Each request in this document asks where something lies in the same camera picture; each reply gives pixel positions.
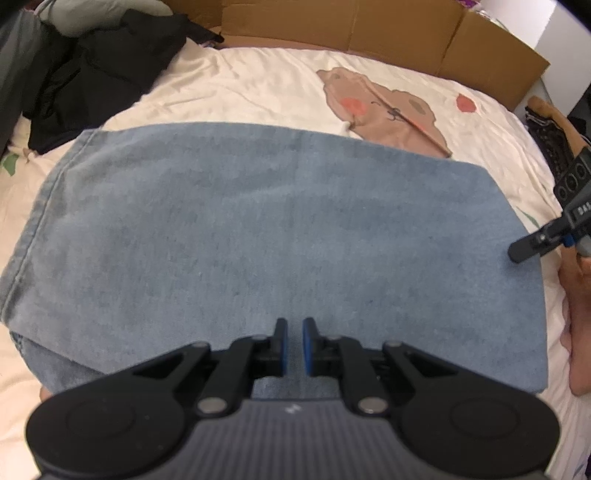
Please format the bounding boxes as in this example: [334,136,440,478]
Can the black clothing pile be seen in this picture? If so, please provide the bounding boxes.
[21,9,225,155]

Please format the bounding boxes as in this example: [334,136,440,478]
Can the flattened cardboard box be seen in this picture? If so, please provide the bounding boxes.
[161,0,552,112]

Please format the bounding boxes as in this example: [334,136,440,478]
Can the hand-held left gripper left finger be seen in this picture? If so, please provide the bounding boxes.
[129,318,289,416]

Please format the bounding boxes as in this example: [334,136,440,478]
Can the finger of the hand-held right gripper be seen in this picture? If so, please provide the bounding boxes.
[508,218,577,265]

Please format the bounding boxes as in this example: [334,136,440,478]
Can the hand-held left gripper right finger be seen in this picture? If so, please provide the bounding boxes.
[302,318,467,415]

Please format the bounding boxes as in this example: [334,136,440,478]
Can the blue denim drawstring pants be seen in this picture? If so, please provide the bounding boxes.
[0,122,550,402]

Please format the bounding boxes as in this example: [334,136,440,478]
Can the black zippered garment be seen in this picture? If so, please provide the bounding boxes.
[524,106,578,185]

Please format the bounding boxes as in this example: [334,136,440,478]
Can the grey neck pillow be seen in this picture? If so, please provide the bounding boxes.
[34,0,174,38]

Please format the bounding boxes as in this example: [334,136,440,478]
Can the person's right forearm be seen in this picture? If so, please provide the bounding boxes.
[560,305,591,398]

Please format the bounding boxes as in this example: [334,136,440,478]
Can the cream bear printed blanket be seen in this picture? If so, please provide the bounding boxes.
[0,28,591,480]

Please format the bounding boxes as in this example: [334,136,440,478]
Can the person's right hand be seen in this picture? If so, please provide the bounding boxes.
[558,255,591,305]

